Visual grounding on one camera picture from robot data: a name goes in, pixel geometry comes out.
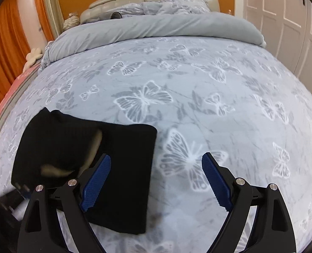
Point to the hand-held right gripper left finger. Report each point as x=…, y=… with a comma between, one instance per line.
x=96, y=184

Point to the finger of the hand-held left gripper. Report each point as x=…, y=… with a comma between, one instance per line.
x=24, y=189

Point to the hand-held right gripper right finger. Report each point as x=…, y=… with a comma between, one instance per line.
x=216, y=184

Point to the black pants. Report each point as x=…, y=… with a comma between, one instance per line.
x=124, y=163

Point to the butterfly print bed sheet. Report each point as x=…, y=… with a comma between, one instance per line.
x=198, y=84

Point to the wide orange curtain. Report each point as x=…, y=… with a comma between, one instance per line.
x=5, y=58

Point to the white flower-shaped cushion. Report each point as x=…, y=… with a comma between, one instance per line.
x=34, y=56

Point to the grey duvet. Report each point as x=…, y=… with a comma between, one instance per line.
x=145, y=29

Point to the white wardrobe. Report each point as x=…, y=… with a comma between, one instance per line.
x=285, y=18

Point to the butterfly print pillow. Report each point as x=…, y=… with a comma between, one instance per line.
x=177, y=6

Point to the narrow orange curtain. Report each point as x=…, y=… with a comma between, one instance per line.
x=41, y=8

